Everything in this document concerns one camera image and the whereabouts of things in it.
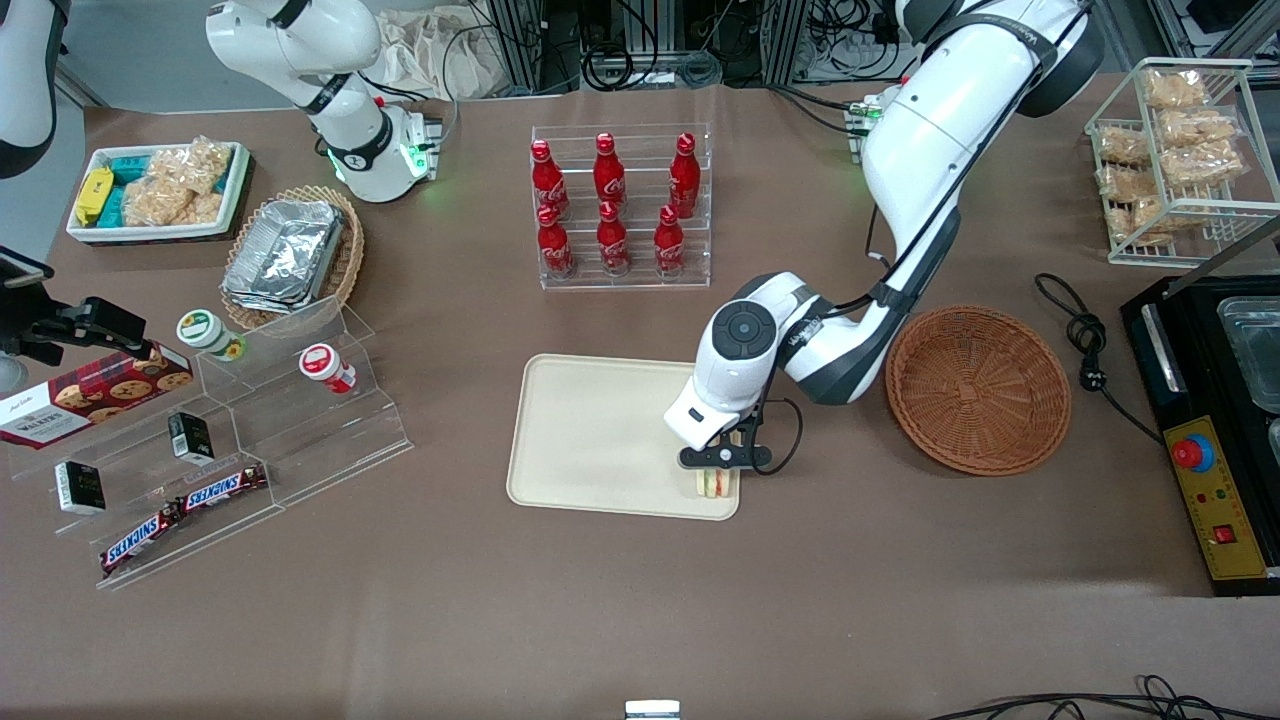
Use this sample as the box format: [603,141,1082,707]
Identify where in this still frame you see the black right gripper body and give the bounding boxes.
[0,290,65,368]

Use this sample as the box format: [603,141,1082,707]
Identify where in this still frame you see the cream plastic tray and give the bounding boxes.
[506,353,743,522]

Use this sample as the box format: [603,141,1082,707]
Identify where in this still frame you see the round brown wicker basket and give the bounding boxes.
[886,305,1073,477]

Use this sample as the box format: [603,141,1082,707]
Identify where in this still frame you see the oval light wicker basket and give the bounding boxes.
[220,184,367,332]

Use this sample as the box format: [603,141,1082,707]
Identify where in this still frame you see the red Walkers cookie box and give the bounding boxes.
[0,342,195,452]

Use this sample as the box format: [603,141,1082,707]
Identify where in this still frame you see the green lid cup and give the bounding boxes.
[176,309,247,364]

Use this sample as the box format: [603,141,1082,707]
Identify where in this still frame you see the white rectangular snack bin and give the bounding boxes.
[65,140,252,247]

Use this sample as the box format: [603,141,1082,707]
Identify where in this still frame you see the yellow snack pack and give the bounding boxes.
[74,167,114,227]

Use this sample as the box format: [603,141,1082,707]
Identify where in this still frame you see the small black box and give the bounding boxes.
[54,460,107,517]
[167,410,215,467]

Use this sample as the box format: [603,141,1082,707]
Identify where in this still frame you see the clear acrylic bottle rack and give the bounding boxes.
[530,123,714,292]

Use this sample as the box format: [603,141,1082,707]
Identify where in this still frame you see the red cola bottle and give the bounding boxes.
[654,205,688,278]
[594,132,628,206]
[530,138,570,221]
[597,200,632,277]
[669,132,702,218]
[537,205,576,280]

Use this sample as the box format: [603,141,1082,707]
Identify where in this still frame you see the stack of foil trays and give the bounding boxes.
[221,199,347,317]

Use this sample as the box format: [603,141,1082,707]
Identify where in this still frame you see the Snickers bar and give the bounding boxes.
[177,462,270,514]
[99,500,187,578]

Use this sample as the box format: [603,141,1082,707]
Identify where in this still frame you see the red lid cup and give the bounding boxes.
[298,343,359,395]

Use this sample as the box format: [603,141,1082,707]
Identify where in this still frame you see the clear acrylic stepped stand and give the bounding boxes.
[8,294,416,592]

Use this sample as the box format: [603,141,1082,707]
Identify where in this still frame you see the white crumpled cloth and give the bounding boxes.
[372,8,503,103]

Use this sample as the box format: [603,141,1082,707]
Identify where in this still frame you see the black sealing machine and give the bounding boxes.
[1120,264,1280,599]

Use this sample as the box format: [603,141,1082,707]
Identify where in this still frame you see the clear plastic container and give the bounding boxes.
[1215,294,1280,413]

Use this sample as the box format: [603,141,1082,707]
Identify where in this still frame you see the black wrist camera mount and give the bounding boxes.
[678,445,775,473]

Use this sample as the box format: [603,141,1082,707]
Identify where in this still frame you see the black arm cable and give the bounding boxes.
[790,0,1091,346]

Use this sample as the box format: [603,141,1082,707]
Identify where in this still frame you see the black power cable with plug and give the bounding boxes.
[1033,272,1167,447]

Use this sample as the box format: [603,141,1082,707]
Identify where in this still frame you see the black cable bundle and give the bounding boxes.
[578,0,726,93]

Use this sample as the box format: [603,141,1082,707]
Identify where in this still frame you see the aluminium frame post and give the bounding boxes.
[765,0,813,86]
[488,0,549,96]

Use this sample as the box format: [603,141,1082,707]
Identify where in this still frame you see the black floor cables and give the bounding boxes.
[925,674,1280,720]

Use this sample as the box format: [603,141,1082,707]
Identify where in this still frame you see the white wire basket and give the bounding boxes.
[1085,57,1280,269]

